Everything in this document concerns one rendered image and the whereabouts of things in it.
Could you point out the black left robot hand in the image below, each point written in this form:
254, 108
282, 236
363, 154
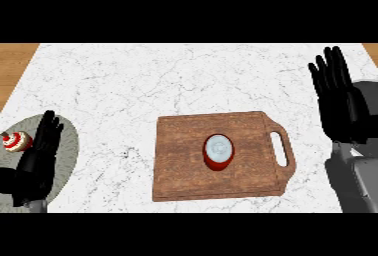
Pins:
34, 163

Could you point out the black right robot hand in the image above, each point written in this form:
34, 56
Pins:
339, 110

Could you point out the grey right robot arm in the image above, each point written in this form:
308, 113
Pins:
354, 181

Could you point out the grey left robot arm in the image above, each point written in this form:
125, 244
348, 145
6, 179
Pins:
38, 206

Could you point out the red can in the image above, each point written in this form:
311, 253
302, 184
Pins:
218, 151

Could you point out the brown wooden cutting board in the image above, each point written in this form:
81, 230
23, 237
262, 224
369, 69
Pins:
215, 156

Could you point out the grey round plate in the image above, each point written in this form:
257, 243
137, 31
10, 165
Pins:
62, 156

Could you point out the red and white cupcake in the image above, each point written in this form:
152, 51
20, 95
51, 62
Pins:
16, 141

